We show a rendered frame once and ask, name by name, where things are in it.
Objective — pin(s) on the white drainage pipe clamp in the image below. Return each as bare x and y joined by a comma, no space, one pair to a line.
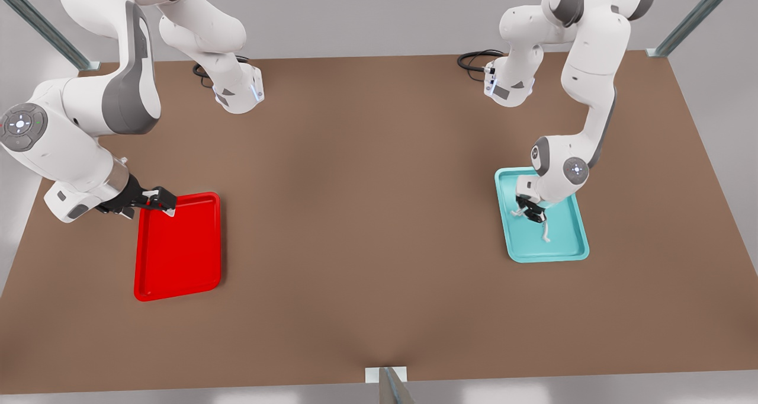
545,231

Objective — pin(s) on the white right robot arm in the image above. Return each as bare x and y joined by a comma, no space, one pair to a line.
71,114

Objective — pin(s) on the teal rectangular tray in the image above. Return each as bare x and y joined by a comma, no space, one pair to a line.
548,226

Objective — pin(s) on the silver frame post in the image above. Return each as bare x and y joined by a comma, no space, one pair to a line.
693,19
41,22
391,386

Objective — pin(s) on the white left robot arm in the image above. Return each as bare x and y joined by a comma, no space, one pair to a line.
592,54

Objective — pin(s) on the red rectangular tray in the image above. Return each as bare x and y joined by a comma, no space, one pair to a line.
177,247

